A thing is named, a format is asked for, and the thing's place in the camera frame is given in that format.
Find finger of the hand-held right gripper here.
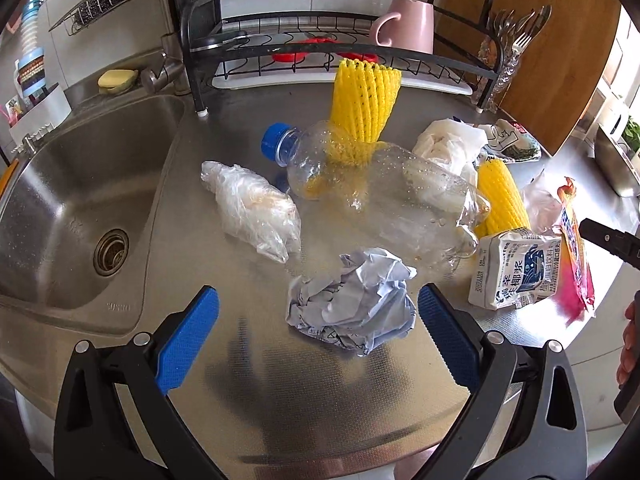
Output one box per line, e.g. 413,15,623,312
579,217,640,268

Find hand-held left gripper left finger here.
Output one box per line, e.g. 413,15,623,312
54,285,226,480

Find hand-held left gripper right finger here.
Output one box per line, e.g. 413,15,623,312
417,284,588,480

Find pink orange snack wrapper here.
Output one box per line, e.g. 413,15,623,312
552,176,597,325

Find small clear plastic bag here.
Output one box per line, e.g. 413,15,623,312
520,172,566,235

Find white drink carton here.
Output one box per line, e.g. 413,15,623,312
467,229,563,311

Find pale blue paper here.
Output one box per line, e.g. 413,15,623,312
286,247,418,356

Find small yellow foam fruit net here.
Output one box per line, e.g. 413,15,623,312
475,157,532,238

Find white green snack packet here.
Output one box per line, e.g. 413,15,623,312
475,120,543,163

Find clear plastic bottle blue cap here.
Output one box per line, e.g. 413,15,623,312
260,121,493,261

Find white plastic bag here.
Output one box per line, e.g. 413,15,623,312
411,119,488,186

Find large yellow foam fruit net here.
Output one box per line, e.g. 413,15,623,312
302,58,403,198

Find person's right hand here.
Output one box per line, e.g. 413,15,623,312
616,300,640,387

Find metal tray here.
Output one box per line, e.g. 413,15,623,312
595,125,640,198

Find green vegetables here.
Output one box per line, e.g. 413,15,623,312
622,117,640,153

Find sink drain strainer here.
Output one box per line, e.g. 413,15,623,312
93,229,130,276

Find wooden cutting board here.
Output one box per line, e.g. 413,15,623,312
435,0,623,156

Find glass cutlery holder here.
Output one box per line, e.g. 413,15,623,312
482,35,516,111

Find stainless steel sink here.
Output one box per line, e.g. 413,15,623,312
0,92,188,336

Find bundle of metal cutlery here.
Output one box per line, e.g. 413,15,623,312
487,5,553,56

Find metal faucet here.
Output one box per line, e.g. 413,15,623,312
140,52,183,93

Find white sink caddy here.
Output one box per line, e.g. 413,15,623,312
7,82,71,148

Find yellow sponge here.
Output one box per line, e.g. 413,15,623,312
97,69,137,91

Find white drip tray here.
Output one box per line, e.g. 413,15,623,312
210,72,473,96

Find pink mug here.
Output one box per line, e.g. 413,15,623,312
369,0,435,56

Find blue flexible faucet nozzle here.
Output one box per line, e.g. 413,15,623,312
14,0,48,98

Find black wire dish rack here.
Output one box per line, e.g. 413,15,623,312
180,0,506,113

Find wire wall basket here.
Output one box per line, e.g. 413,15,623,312
48,0,153,36

